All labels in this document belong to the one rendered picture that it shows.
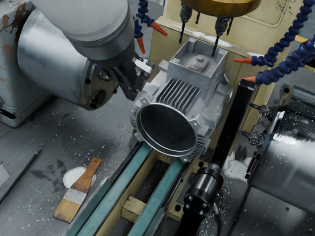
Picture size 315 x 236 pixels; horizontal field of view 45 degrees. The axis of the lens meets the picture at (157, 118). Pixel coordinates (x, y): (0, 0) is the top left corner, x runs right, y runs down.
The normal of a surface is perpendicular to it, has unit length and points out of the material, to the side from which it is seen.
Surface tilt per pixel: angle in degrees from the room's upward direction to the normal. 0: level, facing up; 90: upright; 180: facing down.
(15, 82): 90
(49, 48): 55
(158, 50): 90
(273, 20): 90
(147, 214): 0
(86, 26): 115
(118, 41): 101
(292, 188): 88
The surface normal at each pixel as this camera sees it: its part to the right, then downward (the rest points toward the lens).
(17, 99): 0.89, 0.40
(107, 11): 0.67, 0.69
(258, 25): -0.44, 0.61
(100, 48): 0.21, 0.93
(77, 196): 0.12, -0.69
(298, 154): -0.29, 0.10
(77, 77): -0.39, 0.38
